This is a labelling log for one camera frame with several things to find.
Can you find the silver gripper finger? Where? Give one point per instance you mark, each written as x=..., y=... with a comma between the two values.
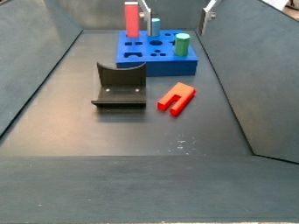
x=207, y=15
x=146, y=14

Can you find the green hexagonal peg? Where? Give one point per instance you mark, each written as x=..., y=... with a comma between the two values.
x=182, y=44

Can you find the black curved fixture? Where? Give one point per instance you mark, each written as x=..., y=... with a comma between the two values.
x=122, y=86

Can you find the blue foam shape-sorter block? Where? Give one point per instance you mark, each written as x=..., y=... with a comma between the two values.
x=155, y=52

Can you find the red two-pronged square-circle object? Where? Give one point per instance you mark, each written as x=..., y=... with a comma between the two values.
x=176, y=98

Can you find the light blue cylinder peg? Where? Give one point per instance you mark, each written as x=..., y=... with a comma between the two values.
x=155, y=27

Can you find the tall red square peg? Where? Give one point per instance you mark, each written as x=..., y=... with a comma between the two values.
x=131, y=19

